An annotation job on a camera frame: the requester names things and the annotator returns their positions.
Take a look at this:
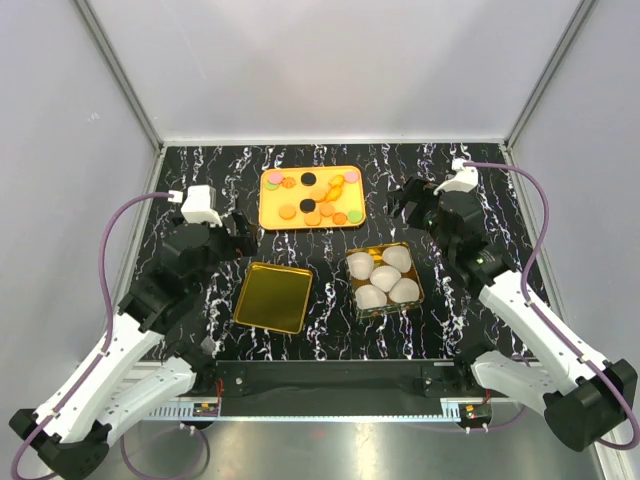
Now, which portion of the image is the yellow dotted round cookie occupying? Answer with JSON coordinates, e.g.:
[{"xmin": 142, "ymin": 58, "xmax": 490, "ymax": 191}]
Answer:
[{"xmin": 278, "ymin": 204, "xmax": 297, "ymax": 220}]

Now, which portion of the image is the black sandwich cookie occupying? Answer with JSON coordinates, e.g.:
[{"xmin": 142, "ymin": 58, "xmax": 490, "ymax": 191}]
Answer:
[
  {"xmin": 301, "ymin": 172, "xmax": 316, "ymax": 186},
  {"xmin": 299, "ymin": 199, "xmax": 316, "ymax": 213}
]

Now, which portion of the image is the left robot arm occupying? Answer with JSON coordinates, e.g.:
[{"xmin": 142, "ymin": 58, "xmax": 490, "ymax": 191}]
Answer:
[{"xmin": 9, "ymin": 210, "xmax": 257, "ymax": 479}]

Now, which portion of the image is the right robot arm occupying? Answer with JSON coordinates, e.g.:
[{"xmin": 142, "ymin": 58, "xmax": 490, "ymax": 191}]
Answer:
[{"xmin": 387, "ymin": 178, "xmax": 638, "ymax": 452}]

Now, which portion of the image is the green round cookie right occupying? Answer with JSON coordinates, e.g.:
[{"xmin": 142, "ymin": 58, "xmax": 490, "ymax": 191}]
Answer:
[{"xmin": 347, "ymin": 210, "xmax": 363, "ymax": 224}]

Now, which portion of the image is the pink round cookie right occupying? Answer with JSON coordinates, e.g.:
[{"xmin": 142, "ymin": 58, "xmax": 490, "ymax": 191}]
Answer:
[{"xmin": 344, "ymin": 171, "xmax": 359, "ymax": 183}]

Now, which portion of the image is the pink round cookie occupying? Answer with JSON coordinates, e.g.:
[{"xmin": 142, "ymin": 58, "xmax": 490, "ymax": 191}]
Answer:
[
  {"xmin": 344, "ymin": 171, "xmax": 359, "ymax": 183},
  {"xmin": 268, "ymin": 172, "xmax": 283, "ymax": 184}
]

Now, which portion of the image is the white paper cup back right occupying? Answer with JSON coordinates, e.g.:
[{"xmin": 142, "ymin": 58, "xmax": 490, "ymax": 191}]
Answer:
[{"xmin": 382, "ymin": 245, "xmax": 412, "ymax": 273}]

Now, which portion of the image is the white paper cup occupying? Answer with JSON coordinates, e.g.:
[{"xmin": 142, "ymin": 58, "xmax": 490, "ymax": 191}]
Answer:
[
  {"xmin": 382, "ymin": 245, "xmax": 412, "ymax": 273},
  {"xmin": 369, "ymin": 265, "xmax": 402, "ymax": 293},
  {"xmin": 346, "ymin": 251, "xmax": 374, "ymax": 281},
  {"xmin": 355, "ymin": 284, "xmax": 388, "ymax": 310},
  {"xmin": 388, "ymin": 278, "xmax": 421, "ymax": 304}
]

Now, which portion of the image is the orange swirl cookie right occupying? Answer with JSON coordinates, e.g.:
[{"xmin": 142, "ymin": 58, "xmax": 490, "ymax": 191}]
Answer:
[{"xmin": 332, "ymin": 212, "xmax": 347, "ymax": 225}]

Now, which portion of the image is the orange swirl cookie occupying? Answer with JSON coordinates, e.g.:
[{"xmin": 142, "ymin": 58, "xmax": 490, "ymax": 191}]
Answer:
[
  {"xmin": 332, "ymin": 212, "xmax": 347, "ymax": 225},
  {"xmin": 280, "ymin": 177, "xmax": 296, "ymax": 189}
]

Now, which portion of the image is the gold tin lid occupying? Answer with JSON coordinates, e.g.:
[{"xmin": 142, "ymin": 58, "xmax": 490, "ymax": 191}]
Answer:
[{"xmin": 233, "ymin": 262, "xmax": 313, "ymax": 334}]

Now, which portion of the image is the upper fish shaped cookie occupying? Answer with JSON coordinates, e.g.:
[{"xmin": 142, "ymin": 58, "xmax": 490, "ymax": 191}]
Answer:
[{"xmin": 329, "ymin": 175, "xmax": 345, "ymax": 187}]

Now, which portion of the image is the fish shaped cookie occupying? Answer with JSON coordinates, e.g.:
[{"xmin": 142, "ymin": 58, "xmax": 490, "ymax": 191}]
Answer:
[
  {"xmin": 324, "ymin": 185, "xmax": 343, "ymax": 202},
  {"xmin": 329, "ymin": 175, "xmax": 345, "ymax": 187}
]

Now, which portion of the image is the lower fish shaped cookie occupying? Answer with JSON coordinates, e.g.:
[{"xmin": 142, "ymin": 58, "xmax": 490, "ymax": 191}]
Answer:
[{"xmin": 324, "ymin": 185, "xmax": 343, "ymax": 202}]

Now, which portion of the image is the white paper cup back left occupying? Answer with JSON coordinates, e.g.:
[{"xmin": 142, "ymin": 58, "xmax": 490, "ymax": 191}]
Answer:
[{"xmin": 346, "ymin": 251, "xmax": 374, "ymax": 281}]

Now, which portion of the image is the yellow plastic tray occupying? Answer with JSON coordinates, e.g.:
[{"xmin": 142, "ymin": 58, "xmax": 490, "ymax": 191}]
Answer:
[{"xmin": 259, "ymin": 165, "xmax": 367, "ymax": 231}]

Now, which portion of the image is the pink round cookie left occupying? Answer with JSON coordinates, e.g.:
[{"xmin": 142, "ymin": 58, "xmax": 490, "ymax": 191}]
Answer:
[{"xmin": 268, "ymin": 172, "xmax": 283, "ymax": 184}]

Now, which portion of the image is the white paper cup centre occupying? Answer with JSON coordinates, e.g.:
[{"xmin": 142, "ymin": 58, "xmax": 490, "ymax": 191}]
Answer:
[{"xmin": 369, "ymin": 265, "xmax": 402, "ymax": 293}]

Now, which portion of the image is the gold cookie tin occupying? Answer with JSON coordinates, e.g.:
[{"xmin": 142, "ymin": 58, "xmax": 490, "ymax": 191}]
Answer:
[{"xmin": 346, "ymin": 242, "xmax": 425, "ymax": 320}]

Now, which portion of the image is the orange swirl cookie left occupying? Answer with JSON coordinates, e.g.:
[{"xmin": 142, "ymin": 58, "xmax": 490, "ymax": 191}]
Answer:
[{"xmin": 280, "ymin": 177, "xmax": 296, "ymax": 189}]

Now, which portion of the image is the black sandwich cookie on tray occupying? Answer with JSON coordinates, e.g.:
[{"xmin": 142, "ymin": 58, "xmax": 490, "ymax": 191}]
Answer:
[{"xmin": 301, "ymin": 172, "xmax": 316, "ymax": 186}]

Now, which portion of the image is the white paper cup front right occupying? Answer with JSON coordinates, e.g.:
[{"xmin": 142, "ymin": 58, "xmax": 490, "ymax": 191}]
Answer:
[{"xmin": 388, "ymin": 278, "xmax": 421, "ymax": 304}]

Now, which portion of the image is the white paper cup front left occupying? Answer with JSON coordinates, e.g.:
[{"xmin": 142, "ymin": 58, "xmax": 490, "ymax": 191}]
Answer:
[{"xmin": 355, "ymin": 284, "xmax": 388, "ymax": 310}]

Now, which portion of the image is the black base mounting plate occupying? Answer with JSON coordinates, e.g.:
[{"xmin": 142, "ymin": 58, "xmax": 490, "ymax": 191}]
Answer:
[{"xmin": 216, "ymin": 359, "xmax": 485, "ymax": 398}]

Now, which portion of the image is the left electronics board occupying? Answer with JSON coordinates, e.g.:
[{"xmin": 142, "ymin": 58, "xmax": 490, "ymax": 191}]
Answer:
[{"xmin": 192, "ymin": 402, "xmax": 219, "ymax": 418}]

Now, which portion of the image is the electronics board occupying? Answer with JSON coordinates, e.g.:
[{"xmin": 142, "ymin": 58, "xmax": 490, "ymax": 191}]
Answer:
[
  {"xmin": 192, "ymin": 402, "xmax": 219, "ymax": 418},
  {"xmin": 463, "ymin": 403, "xmax": 492, "ymax": 424}
]

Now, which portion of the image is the right electronics board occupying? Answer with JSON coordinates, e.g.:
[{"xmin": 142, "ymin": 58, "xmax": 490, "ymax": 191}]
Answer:
[{"xmin": 463, "ymin": 403, "xmax": 492, "ymax": 424}]

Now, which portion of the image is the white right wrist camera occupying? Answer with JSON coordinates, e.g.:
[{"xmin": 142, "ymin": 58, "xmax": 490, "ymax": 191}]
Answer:
[{"xmin": 434, "ymin": 158, "xmax": 479, "ymax": 195}]

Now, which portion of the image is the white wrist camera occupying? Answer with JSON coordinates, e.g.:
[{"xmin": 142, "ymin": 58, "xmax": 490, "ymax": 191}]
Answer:
[
  {"xmin": 168, "ymin": 185, "xmax": 223, "ymax": 228},
  {"xmin": 434, "ymin": 158, "xmax": 479, "ymax": 195}
]

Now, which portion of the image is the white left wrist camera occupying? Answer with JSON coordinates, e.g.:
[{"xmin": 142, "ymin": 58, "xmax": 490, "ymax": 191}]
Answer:
[{"xmin": 168, "ymin": 185, "xmax": 223, "ymax": 228}]

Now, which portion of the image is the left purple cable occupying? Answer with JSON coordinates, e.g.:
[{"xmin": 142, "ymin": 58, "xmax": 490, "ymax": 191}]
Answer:
[{"xmin": 10, "ymin": 192, "xmax": 211, "ymax": 479}]

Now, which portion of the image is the aluminium frame rail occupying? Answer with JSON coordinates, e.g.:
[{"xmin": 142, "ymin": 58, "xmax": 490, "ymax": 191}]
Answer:
[{"xmin": 145, "ymin": 397, "xmax": 473, "ymax": 423}]

